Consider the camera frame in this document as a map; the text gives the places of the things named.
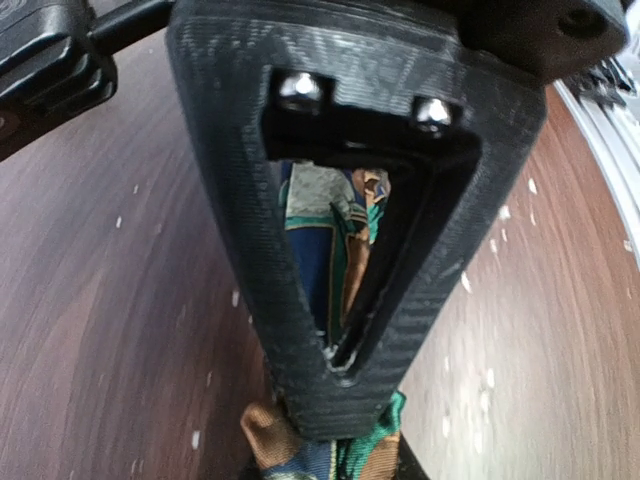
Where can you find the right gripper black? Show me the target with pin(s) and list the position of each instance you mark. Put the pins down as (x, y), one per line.
(548, 39)

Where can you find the aluminium front rail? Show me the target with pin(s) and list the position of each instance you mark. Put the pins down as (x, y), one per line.
(604, 102)

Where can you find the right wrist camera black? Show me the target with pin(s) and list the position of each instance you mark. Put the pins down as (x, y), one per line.
(57, 61)

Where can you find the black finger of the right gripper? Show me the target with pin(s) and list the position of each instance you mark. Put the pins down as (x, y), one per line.
(355, 154)

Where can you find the brown green patterned tie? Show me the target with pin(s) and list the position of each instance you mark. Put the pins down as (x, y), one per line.
(310, 261)

